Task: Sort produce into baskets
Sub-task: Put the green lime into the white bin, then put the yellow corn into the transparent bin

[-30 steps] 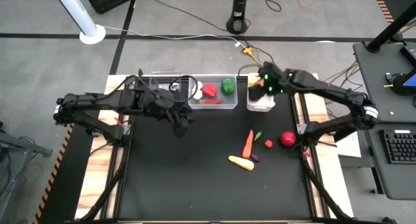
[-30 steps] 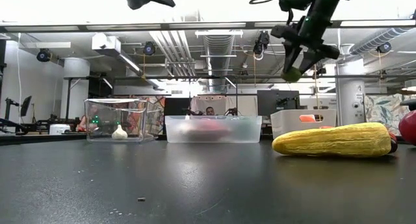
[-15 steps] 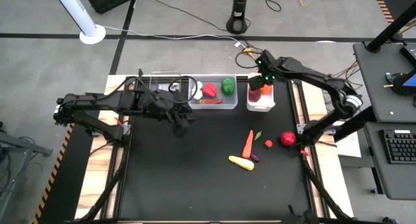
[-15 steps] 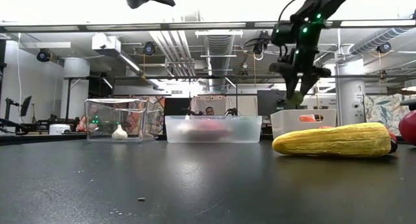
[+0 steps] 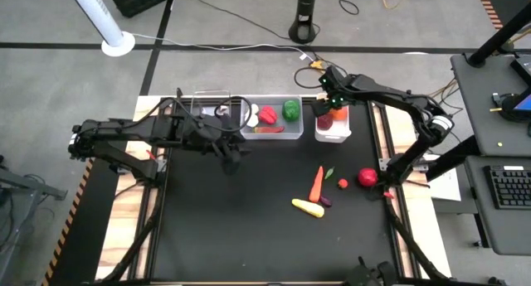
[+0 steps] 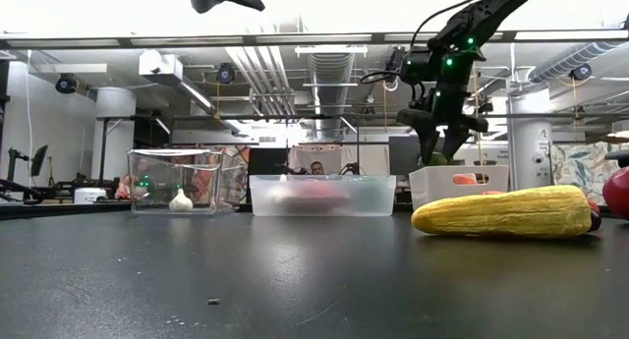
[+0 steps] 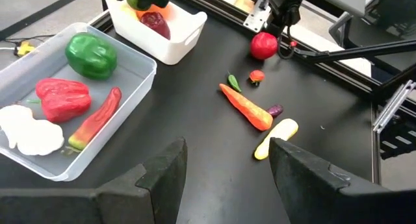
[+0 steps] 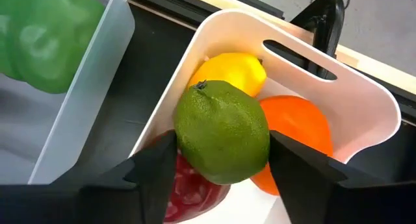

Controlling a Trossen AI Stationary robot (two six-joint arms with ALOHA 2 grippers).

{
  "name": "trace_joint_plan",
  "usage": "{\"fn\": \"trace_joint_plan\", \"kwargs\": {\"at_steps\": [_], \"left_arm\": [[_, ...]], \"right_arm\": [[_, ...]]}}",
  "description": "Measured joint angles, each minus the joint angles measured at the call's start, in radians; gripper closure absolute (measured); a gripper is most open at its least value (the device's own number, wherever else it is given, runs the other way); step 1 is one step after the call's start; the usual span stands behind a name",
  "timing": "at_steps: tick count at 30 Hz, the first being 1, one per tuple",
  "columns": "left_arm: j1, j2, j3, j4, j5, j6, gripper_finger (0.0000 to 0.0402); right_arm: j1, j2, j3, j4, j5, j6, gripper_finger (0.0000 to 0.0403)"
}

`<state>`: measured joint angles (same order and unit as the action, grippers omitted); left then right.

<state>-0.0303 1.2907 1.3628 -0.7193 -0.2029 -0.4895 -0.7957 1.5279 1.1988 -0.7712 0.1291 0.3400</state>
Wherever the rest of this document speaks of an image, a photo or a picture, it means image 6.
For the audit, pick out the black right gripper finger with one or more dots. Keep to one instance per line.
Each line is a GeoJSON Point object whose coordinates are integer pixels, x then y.
{"type": "Point", "coordinates": [453, 140]}
{"type": "Point", "coordinates": [429, 142]}

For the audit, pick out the green lime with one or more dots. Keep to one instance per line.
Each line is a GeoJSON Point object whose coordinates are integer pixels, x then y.
{"type": "Point", "coordinates": [436, 159]}

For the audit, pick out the yellow corn cob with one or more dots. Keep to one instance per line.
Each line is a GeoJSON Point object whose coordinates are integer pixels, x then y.
{"type": "Point", "coordinates": [501, 213]}

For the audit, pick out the red and green chili pepper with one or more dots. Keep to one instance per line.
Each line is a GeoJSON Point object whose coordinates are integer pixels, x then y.
{"type": "Point", "coordinates": [312, 195]}

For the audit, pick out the red apple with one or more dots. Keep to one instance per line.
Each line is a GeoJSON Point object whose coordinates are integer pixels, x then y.
{"type": "Point", "coordinates": [618, 194]}

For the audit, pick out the papery garlic bulb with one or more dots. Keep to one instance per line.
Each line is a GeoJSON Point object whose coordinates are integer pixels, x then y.
{"type": "Point", "coordinates": [181, 202]}

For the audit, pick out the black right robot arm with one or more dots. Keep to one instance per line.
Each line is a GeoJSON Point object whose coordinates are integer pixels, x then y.
{"type": "Point", "coordinates": [491, 10]}

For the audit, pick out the black computer monitor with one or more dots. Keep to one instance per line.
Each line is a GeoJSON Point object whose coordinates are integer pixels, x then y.
{"type": "Point", "coordinates": [403, 154]}

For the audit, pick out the black ceiling-mounted reel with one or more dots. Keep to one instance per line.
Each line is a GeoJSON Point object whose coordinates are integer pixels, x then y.
{"type": "Point", "coordinates": [581, 72]}
{"type": "Point", "coordinates": [225, 73]}

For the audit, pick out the person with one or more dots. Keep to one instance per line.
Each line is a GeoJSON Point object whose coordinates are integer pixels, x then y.
{"type": "Point", "coordinates": [317, 168]}

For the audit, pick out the frosted translucent plastic bin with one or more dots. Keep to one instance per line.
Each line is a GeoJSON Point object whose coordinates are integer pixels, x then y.
{"type": "Point", "coordinates": [322, 196]}

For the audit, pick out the leaf-patterned fabric panel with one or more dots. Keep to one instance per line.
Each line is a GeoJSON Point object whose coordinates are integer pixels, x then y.
{"type": "Point", "coordinates": [585, 169]}

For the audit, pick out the orange-patterned fabric panel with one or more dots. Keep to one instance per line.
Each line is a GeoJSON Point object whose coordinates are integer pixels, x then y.
{"type": "Point", "coordinates": [236, 157]}

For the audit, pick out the small dark purple fruit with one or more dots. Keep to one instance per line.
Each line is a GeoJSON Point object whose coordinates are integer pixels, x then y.
{"type": "Point", "coordinates": [595, 223]}

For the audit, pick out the white round pillar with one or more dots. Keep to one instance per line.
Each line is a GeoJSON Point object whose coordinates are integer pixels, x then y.
{"type": "Point", "coordinates": [114, 132]}

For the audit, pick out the clear acrylic box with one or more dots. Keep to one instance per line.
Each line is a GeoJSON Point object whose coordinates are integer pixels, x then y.
{"type": "Point", "coordinates": [157, 182]}

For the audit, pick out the silver ribbed ceiling duct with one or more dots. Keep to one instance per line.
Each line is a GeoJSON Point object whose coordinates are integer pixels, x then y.
{"type": "Point", "coordinates": [565, 63]}

